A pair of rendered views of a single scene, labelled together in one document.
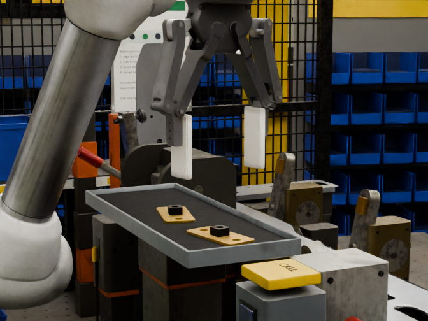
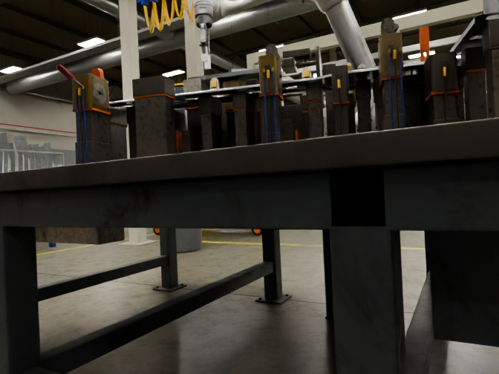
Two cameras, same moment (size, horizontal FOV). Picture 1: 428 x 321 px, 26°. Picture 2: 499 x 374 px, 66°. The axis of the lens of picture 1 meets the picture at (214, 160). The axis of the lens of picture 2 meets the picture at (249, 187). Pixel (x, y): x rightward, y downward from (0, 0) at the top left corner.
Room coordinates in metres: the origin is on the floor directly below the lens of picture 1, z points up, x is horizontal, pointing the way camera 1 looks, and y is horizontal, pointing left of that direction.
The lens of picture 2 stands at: (2.31, -1.27, 0.64)
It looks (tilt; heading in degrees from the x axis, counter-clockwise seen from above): 0 degrees down; 130
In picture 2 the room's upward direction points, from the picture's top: 3 degrees counter-clockwise
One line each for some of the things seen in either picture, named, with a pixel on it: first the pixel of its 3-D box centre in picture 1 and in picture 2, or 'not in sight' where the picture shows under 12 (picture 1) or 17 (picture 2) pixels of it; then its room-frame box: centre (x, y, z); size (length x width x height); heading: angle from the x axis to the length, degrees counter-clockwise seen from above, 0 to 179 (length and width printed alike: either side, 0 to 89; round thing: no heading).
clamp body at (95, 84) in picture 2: not in sight; (90, 129); (1.03, -0.59, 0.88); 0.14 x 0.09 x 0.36; 115
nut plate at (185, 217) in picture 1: (174, 211); not in sight; (1.14, 0.05, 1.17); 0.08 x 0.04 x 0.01; 11
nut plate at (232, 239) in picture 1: (220, 232); not in sight; (1.03, -0.01, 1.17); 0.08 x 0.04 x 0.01; 38
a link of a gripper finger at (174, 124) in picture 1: (167, 123); not in sight; (0.98, 0.05, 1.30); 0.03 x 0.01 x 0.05; 129
